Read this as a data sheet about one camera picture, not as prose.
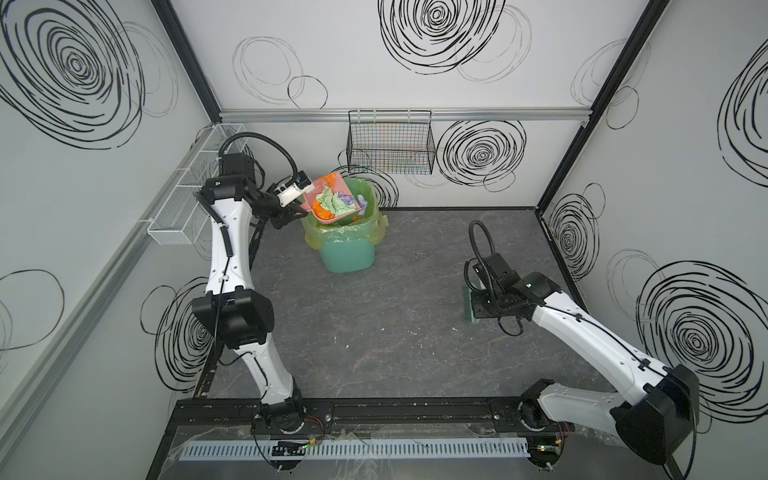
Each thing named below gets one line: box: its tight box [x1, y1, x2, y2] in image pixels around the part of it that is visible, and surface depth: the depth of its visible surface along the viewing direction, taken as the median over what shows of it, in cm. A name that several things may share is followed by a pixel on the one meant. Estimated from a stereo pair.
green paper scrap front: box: [316, 186, 357, 217], surface depth 82 cm
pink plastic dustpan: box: [302, 173, 362, 224], surface depth 81 cm
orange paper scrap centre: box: [312, 198, 335, 220], surface depth 80 cm
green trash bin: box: [304, 178, 389, 273], surface depth 85 cm
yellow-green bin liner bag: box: [300, 177, 389, 250], surface depth 84 cm
